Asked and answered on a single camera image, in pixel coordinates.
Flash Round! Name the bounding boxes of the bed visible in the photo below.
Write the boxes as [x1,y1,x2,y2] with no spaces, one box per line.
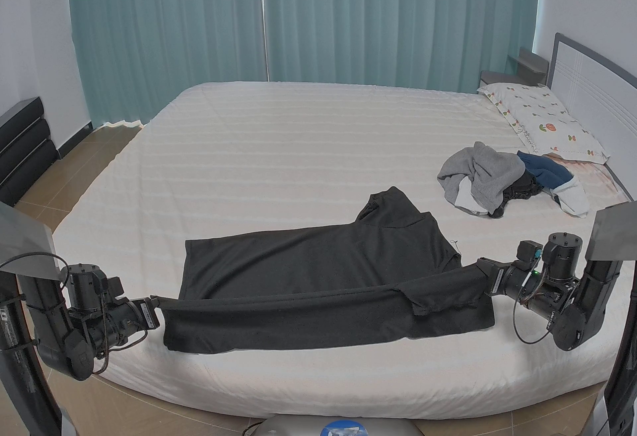
[50,32,637,421]

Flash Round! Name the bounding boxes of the pile of clothes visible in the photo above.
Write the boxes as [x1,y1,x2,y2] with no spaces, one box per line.
[437,142,590,219]

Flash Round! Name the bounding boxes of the white printed pillow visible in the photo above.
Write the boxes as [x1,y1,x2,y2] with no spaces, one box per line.
[478,82,610,162]

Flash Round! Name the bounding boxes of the black chest of drawers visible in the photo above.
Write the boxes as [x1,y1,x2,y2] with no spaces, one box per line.
[0,97,59,206]

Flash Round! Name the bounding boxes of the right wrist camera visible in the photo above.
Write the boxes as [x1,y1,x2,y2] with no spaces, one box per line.
[517,240,544,271]

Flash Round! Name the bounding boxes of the grey bedside table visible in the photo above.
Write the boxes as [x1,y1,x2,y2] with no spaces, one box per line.
[480,46,549,87]

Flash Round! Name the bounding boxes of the black T-shirt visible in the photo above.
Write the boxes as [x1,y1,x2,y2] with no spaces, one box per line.
[149,185,496,355]

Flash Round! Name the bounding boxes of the black cable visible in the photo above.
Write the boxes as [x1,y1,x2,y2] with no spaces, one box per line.
[513,296,557,345]
[0,251,148,374]

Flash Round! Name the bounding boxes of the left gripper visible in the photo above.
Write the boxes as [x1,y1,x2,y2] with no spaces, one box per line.
[105,297,161,338]

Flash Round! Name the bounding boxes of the blue-green curtain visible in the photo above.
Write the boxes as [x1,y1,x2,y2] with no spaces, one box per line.
[261,0,540,92]
[67,0,269,126]

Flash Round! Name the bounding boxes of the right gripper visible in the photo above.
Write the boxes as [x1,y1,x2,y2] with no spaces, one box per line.
[475,256,530,313]

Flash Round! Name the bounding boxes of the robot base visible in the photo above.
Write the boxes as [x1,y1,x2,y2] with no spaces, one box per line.
[246,414,424,436]

